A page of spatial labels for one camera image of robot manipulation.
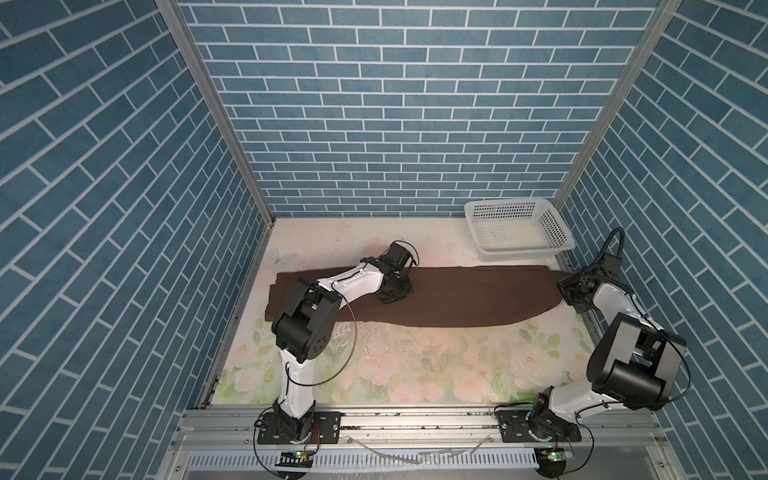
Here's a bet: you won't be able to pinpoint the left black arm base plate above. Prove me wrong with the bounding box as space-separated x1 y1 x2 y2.
255 409 341 445

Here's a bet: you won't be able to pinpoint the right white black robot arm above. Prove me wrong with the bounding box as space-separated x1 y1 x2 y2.
526 273 687 442

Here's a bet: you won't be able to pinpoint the aluminium corner post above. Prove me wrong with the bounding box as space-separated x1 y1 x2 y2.
156 0 275 229
552 0 682 210

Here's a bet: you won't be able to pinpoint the white slotted cable duct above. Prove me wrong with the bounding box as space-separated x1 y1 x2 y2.
187 448 539 473

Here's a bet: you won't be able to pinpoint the brown trousers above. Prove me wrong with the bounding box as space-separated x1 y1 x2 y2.
263 265 574 329

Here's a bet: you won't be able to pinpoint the left green circuit board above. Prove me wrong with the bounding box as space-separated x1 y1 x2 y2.
275 451 315 470

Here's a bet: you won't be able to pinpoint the green circuit board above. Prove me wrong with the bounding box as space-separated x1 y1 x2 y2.
534 448 573 468
275 451 315 470

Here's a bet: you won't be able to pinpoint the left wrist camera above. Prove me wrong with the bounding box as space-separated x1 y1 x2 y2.
382 241 417 270

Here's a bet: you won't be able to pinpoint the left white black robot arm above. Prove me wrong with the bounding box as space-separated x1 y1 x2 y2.
272 255 418 443

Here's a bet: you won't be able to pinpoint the right green circuit board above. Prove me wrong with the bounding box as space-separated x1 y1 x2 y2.
534 448 573 468

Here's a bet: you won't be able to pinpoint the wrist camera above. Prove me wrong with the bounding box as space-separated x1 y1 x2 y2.
597 253 622 278
382 241 417 270

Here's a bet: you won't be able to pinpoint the left aluminium corner post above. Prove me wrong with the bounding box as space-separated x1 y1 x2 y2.
156 0 275 229

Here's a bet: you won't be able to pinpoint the aluminium front mounting rail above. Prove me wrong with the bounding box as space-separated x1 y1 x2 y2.
171 405 668 450

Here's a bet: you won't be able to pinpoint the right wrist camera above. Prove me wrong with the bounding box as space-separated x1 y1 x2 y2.
597 253 622 278

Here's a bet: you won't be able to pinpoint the white plastic perforated basket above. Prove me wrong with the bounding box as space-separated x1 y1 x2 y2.
464 198 576 262

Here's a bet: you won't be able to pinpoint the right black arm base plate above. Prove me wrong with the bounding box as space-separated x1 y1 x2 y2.
497 410 582 443

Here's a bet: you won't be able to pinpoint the right aluminium corner post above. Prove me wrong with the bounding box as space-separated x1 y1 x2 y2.
552 0 682 210

